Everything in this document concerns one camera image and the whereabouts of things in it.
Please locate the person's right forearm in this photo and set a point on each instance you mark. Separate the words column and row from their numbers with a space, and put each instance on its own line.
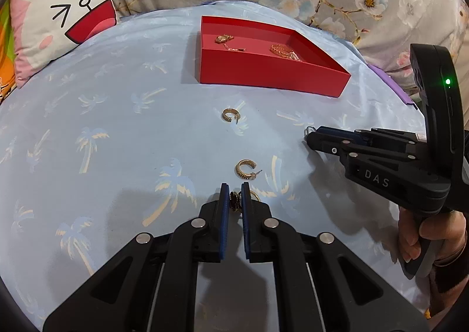
column 450, row 291

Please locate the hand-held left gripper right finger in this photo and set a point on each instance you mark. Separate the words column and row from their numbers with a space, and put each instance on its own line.
column 246, row 233

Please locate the person's right hand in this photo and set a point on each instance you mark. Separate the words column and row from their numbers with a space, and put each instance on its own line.
column 443, row 229

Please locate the red cardboard box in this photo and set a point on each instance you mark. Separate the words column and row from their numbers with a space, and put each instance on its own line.
column 271, row 73

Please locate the gold wrist watch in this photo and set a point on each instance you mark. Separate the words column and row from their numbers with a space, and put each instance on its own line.
column 223, row 38

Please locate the colourful cartoon blanket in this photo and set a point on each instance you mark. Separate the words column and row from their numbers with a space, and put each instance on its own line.
column 5, row 60

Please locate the cat face pillow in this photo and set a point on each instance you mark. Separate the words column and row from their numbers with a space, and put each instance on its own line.
column 55, row 35

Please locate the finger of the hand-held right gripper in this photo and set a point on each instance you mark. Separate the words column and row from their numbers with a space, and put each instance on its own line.
column 340, row 133
column 333, row 150

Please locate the blue palm-print bedsheet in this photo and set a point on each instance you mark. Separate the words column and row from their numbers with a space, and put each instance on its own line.
column 110, row 115

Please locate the purple sheet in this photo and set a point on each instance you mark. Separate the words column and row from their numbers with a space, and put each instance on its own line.
column 392, row 82

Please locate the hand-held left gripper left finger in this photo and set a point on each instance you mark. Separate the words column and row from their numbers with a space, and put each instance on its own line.
column 223, row 229

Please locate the gold hoop earring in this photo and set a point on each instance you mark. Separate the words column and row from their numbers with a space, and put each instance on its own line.
column 226, row 116
column 239, row 169

